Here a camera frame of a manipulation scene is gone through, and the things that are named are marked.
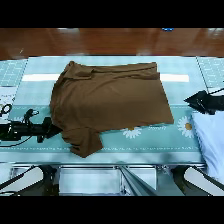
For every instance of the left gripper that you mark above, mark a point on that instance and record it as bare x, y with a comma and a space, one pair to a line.
46, 129

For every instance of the brown T-shirt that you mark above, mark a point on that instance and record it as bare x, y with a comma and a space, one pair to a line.
110, 100

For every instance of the silver frame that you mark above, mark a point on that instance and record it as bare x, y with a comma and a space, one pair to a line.
100, 180

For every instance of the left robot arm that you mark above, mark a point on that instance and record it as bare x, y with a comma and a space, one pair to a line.
15, 130

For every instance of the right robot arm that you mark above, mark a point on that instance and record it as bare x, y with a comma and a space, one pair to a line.
208, 101

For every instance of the light blue garment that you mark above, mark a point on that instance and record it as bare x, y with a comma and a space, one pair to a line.
211, 140

